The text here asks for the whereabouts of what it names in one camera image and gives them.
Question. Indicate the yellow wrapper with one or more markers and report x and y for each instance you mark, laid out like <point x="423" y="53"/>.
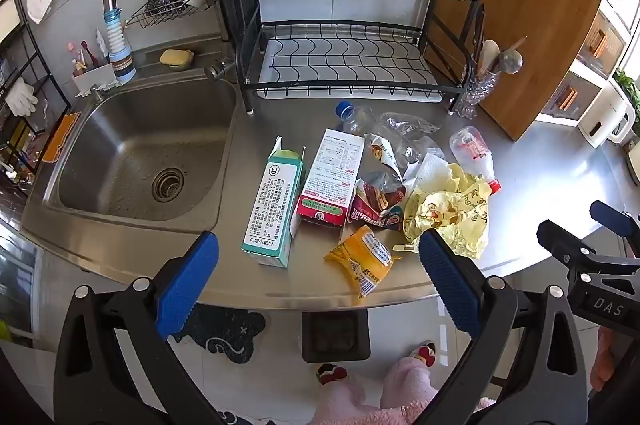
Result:
<point x="450" y="215"/>

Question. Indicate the metal ladle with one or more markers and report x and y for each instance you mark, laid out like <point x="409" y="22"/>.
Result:
<point x="512" y="61"/>

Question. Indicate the orange rag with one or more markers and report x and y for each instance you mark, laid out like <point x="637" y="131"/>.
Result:
<point x="60" y="137"/>

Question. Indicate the person's pink trouser legs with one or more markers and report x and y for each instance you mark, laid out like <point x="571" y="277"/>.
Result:
<point x="400" y="390"/>

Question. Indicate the clear plastic bag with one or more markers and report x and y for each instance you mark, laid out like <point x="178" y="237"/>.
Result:
<point x="407" y="125"/>

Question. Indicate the small bottle with red cap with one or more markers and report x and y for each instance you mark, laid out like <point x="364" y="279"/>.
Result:
<point x="472" y="150"/>

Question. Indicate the red and white slipper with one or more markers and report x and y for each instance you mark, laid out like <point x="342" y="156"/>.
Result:
<point x="331" y="374"/>
<point x="425" y="352"/>

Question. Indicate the white electric kettle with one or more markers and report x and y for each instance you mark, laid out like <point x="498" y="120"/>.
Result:
<point x="605" y="115"/>

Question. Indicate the stainless steel sink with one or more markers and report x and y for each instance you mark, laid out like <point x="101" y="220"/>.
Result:
<point x="125" y="145"/>

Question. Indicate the teal carton box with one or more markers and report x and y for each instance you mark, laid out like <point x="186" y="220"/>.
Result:
<point x="272" y="215"/>

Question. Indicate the silver snack wrapper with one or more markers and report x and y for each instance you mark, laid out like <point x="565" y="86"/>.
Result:
<point x="385" y="152"/>

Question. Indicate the wooden cutting board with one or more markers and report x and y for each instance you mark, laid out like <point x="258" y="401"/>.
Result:
<point x="540" y="30"/>

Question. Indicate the black floor mat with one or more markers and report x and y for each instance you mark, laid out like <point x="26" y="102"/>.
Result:
<point x="225" y="330"/>

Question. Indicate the green potted plant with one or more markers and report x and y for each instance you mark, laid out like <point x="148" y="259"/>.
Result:
<point x="629" y="87"/>

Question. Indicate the white paper napkin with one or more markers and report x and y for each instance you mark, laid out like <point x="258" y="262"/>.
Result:
<point x="430" y="172"/>

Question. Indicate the wooden spoon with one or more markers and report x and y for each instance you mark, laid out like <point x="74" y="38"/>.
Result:
<point x="489" y="52"/>

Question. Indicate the red brown snack wrapper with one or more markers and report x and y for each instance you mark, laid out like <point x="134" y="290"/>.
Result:
<point x="375" y="200"/>

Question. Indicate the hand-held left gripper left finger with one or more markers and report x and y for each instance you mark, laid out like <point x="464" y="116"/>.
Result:
<point x="187" y="285"/>

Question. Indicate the yellow soap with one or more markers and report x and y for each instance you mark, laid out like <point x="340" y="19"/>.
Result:
<point x="175" y="56"/>

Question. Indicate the white glove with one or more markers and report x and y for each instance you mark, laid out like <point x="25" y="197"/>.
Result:
<point x="22" y="97"/>

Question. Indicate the red and white carton box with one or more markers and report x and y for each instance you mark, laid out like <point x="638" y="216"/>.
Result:
<point x="330" y="175"/>

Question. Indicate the black dish rack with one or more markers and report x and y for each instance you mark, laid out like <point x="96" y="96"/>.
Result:
<point x="240" y="30"/>

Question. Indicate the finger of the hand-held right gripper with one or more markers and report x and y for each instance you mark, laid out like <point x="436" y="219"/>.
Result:
<point x="560" y="237"/>
<point x="607" y="211"/>

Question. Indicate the person's right hand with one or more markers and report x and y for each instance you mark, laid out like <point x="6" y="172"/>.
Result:
<point x="605" y="357"/>

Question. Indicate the white drawer cabinet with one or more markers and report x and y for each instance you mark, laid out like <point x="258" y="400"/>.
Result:
<point x="595" y="40"/>

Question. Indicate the steel wool scrubber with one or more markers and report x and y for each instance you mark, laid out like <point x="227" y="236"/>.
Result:
<point x="165" y="1"/>

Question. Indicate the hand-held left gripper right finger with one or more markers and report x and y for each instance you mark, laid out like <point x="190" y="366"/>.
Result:
<point x="450" y="280"/>

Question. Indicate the clear bottle with blue cap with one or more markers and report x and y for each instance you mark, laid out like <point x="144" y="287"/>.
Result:
<point x="357" y="120"/>

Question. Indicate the white toothbrush holder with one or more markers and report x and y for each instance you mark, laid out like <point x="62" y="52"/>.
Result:
<point x="92" y="77"/>

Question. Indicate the glass utensil holder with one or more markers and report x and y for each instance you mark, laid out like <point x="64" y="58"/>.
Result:
<point x="475" y="95"/>

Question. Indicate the orange snack packet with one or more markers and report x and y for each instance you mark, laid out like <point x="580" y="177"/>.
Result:
<point x="362" y="257"/>

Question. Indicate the sink drain strainer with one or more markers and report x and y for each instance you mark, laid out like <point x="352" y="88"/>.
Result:
<point x="167" y="183"/>

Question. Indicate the dark square waste bin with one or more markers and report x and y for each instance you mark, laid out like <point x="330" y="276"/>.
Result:
<point x="335" y="337"/>

